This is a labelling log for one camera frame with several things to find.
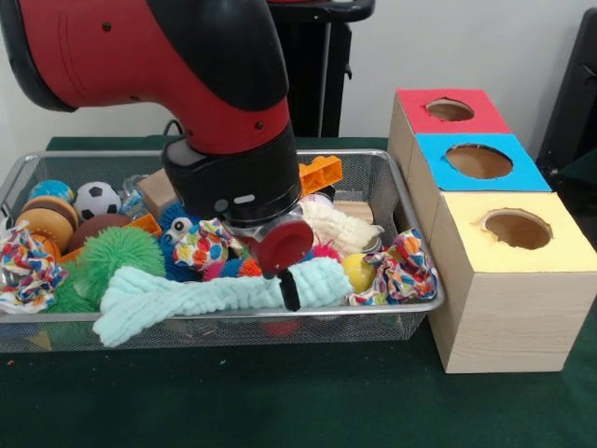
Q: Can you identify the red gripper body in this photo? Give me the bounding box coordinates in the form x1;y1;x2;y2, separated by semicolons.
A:
247;219;315;276

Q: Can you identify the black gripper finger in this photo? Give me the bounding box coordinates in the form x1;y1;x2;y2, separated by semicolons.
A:
278;271;301;312

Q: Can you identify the orange plastic tray block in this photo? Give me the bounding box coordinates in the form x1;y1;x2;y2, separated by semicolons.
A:
298;156;344;197

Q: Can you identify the mint green cloth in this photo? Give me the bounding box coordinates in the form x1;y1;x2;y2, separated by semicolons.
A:
93;257;354;348

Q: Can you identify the wooden box with three holes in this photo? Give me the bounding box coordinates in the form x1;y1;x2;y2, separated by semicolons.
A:
387;89;597;374

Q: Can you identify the cream waffle cloth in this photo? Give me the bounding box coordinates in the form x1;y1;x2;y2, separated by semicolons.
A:
300;201;383;255

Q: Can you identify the yellow ball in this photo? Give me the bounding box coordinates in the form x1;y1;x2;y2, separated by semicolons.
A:
340;254;377;293

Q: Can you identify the green cloth table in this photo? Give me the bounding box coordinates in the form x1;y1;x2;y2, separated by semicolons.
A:
0;135;597;448

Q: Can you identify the large green spiky ball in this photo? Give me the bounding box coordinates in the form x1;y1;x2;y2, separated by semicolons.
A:
75;227;167;292

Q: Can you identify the brown toy football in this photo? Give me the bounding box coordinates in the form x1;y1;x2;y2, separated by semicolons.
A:
67;213;133;253

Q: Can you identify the small soccer ball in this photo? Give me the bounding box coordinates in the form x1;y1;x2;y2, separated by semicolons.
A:
73;181;122;223

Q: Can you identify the toy burger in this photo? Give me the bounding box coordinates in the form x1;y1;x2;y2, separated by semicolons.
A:
16;194;80;251

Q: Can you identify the black floor stand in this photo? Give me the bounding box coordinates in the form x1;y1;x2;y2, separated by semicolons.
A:
539;7;597;188

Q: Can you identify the wire mesh bin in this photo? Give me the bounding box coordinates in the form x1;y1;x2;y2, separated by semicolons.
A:
0;149;447;352

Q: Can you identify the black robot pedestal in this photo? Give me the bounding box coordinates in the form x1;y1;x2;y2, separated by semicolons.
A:
271;0;376;138

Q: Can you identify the colourful rope knot toy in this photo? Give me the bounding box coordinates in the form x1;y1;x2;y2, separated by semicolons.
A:
0;224;68;314

